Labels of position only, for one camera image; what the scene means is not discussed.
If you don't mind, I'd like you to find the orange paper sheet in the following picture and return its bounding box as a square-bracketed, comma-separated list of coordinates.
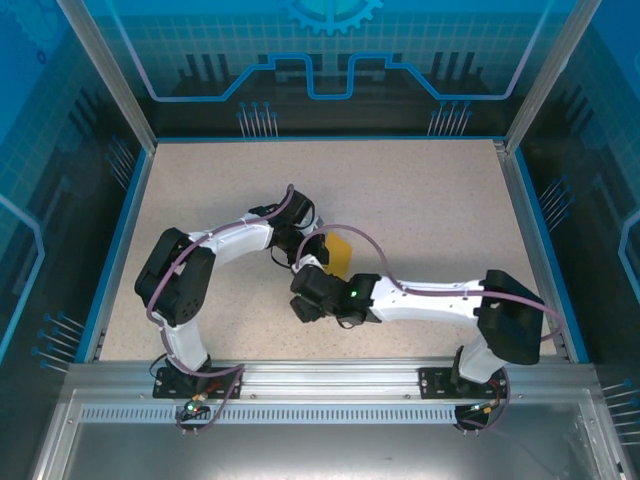
[322, 230, 354, 279]

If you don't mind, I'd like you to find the aluminium mounting beam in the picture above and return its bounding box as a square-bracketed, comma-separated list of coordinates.
[67, 357, 599, 401]

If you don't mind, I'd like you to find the grey metal tray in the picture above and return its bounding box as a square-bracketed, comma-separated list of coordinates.
[29, 389, 631, 480]

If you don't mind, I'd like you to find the blue table edge trim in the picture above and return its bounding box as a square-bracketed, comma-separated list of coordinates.
[514, 149, 591, 364]
[74, 147, 154, 364]

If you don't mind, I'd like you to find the slotted grey cable duct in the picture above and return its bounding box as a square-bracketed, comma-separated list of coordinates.
[79, 405, 586, 422]

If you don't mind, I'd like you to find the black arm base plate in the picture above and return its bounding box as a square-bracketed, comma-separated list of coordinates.
[418, 365, 507, 400]
[152, 367, 245, 400]

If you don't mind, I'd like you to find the aluminium side rail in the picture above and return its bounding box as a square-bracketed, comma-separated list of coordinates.
[492, 139, 574, 361]

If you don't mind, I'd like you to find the aluminium frame post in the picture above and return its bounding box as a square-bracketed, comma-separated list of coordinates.
[57, 0, 159, 151]
[504, 0, 604, 151]

